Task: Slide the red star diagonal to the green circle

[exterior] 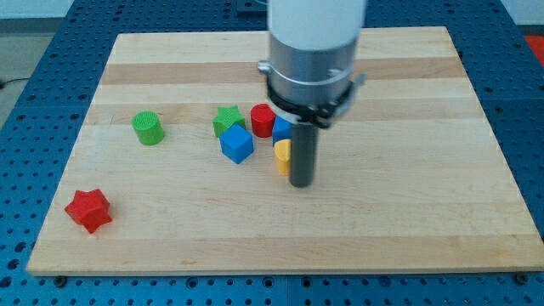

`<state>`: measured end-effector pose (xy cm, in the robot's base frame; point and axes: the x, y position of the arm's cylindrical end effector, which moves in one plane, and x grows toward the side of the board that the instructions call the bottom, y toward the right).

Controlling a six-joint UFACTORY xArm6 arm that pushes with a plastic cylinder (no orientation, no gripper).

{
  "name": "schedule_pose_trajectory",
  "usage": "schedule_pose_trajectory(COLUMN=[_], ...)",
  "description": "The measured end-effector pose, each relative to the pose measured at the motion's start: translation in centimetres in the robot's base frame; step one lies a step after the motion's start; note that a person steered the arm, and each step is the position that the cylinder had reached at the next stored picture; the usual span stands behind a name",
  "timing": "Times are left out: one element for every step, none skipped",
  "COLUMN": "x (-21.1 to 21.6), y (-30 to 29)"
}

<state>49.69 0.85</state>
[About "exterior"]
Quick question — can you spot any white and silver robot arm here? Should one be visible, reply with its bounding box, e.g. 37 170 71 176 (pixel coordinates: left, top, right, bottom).
258 0 367 128

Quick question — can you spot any green star block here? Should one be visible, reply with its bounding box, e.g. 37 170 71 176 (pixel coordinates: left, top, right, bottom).
212 105 246 138

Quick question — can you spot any red star block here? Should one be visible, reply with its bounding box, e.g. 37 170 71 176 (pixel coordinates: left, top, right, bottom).
65 189 112 234

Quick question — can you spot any yellow block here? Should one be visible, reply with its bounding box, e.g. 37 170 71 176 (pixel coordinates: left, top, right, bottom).
274 139 291 176

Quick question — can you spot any blue block behind rod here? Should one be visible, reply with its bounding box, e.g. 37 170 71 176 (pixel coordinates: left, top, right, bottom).
272 116 292 144

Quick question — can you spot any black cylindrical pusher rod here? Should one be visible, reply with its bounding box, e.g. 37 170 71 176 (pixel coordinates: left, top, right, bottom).
289 124 319 188

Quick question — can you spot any blue cube block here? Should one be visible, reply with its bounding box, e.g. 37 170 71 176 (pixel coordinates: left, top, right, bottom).
219 124 254 164

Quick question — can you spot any red cylinder block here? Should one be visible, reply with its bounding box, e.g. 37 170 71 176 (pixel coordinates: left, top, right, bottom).
250 104 275 138

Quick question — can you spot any wooden board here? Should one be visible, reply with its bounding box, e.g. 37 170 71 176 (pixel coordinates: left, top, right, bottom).
26 26 543 276

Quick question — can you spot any green cylinder block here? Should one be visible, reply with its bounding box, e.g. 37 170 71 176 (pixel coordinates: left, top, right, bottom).
132 110 165 145

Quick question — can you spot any black cable on floor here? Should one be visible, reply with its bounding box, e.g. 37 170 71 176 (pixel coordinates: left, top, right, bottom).
0 76 29 90

